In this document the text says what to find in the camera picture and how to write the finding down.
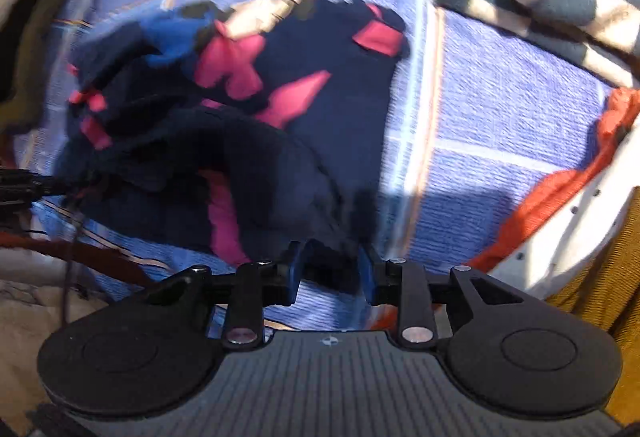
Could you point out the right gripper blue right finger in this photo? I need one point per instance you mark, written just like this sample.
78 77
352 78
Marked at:
372 271

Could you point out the mustard yellow fabric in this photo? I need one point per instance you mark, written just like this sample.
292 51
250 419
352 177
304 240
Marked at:
606 294

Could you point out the red orange garment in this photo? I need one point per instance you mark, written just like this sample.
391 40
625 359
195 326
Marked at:
556 190

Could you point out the olive dark cloth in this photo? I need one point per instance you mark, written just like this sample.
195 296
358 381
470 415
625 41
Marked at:
24 73

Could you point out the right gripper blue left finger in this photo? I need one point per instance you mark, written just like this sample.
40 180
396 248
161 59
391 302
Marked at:
299 254

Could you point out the navy cartoon mouse shirt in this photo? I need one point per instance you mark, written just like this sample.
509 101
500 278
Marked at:
215 131

